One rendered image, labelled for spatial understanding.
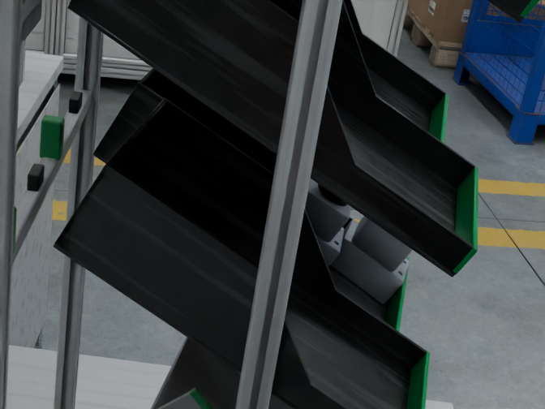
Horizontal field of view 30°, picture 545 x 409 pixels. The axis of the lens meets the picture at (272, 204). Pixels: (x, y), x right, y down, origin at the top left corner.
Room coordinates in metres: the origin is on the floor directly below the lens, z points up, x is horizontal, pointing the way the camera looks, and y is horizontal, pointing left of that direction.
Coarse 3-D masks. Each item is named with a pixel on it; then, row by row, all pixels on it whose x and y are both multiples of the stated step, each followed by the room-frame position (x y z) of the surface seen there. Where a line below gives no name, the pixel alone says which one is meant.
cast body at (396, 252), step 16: (352, 224) 0.80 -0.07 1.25; (368, 224) 0.76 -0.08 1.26; (352, 240) 0.76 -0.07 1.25; (368, 240) 0.76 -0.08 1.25; (384, 240) 0.76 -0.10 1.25; (352, 256) 0.76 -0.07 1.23; (368, 256) 0.76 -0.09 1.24; (384, 256) 0.76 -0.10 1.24; (400, 256) 0.76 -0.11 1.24; (352, 272) 0.76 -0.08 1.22; (368, 272) 0.76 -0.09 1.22; (384, 272) 0.76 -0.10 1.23; (400, 272) 0.77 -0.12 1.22; (368, 288) 0.76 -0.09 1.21; (384, 288) 0.76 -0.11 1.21
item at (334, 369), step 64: (192, 128) 0.69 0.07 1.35; (128, 192) 0.57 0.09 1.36; (192, 192) 0.69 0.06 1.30; (256, 192) 0.69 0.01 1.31; (128, 256) 0.57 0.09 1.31; (192, 256) 0.56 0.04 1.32; (256, 256) 0.68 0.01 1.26; (320, 256) 0.68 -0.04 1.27; (192, 320) 0.56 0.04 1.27; (320, 320) 0.66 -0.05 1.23; (320, 384) 0.59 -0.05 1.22; (384, 384) 0.63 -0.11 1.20
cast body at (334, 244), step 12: (312, 180) 0.76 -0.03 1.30; (312, 192) 0.74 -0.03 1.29; (324, 192) 0.75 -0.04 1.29; (312, 204) 0.74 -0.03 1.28; (324, 204) 0.74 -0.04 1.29; (336, 204) 0.75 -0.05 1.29; (348, 204) 0.76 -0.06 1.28; (312, 216) 0.74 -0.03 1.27; (324, 216) 0.74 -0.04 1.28; (336, 216) 0.74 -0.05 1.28; (348, 216) 0.74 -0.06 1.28; (324, 228) 0.74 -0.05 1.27; (336, 228) 0.74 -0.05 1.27; (324, 240) 0.74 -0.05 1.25; (336, 240) 0.75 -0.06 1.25; (324, 252) 0.74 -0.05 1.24; (336, 252) 0.74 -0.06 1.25
